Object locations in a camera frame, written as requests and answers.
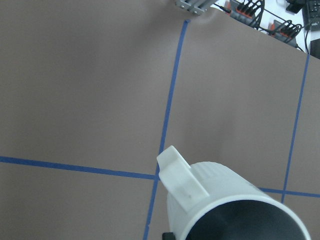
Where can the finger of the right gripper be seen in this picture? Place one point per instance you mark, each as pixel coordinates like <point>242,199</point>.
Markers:
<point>168,236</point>

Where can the white ceramic cup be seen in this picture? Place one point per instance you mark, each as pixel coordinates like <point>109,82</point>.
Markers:
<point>209,201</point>

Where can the black keyboard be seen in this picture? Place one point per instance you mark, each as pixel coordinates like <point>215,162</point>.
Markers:
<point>311,15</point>

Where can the aluminium frame post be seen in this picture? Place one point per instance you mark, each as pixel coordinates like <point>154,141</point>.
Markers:
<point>195,7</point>

